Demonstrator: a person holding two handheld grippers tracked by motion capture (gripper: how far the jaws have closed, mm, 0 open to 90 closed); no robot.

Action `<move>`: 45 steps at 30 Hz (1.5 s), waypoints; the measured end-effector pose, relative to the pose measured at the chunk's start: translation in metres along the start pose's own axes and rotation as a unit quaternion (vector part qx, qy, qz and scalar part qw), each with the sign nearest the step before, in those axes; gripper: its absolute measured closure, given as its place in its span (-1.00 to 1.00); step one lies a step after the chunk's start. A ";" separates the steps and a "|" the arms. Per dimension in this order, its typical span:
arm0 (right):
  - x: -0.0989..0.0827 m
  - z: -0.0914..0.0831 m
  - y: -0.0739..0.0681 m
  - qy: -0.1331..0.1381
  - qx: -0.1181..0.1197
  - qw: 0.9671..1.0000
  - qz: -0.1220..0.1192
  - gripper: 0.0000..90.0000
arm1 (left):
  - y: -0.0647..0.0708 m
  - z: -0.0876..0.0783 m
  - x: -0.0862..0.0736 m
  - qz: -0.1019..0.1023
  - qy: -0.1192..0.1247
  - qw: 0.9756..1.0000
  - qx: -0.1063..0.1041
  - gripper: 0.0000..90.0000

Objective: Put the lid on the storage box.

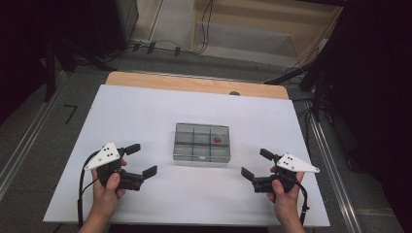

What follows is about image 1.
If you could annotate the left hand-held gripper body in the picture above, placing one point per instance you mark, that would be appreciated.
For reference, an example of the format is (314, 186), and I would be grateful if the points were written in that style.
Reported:
(105, 156)

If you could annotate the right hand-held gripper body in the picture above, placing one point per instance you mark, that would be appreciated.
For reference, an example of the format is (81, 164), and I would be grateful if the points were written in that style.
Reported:
(294, 162)

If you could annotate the small red ornament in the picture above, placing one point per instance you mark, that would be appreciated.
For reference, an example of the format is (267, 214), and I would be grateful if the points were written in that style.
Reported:
(217, 139)

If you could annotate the clear plastic compartment box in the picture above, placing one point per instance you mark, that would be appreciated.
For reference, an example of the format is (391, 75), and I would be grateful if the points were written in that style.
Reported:
(194, 142)

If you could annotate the person's left hand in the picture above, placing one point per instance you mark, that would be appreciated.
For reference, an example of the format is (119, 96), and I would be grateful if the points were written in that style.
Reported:
(105, 200)

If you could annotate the person's right hand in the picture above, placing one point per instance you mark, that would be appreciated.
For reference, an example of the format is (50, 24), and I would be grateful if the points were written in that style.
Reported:
(286, 207)

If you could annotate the white table board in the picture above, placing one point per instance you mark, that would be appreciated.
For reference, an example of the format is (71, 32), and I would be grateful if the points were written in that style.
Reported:
(194, 204)

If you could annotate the dark round table grommet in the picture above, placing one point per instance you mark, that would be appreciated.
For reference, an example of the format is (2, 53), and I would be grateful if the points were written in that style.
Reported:
(234, 93)

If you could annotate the black stand leg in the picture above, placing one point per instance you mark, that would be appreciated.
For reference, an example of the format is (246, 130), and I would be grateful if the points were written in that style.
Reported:
(285, 77)

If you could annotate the wooden table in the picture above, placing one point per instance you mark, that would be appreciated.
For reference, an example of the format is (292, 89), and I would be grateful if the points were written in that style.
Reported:
(181, 83)

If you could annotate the black metal stand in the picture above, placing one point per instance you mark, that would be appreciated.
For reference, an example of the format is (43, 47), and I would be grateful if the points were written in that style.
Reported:
(50, 74)

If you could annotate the black plug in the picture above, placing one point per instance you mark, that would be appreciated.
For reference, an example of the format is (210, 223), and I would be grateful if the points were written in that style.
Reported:
(177, 51)
(151, 47)
(136, 47)

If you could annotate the dark grey cabinet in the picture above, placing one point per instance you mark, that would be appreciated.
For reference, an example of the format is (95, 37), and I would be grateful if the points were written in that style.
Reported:
(126, 19)

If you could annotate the metal floor rail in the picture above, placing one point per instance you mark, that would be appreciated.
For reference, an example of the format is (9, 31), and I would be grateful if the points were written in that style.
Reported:
(26, 145)
(349, 210)

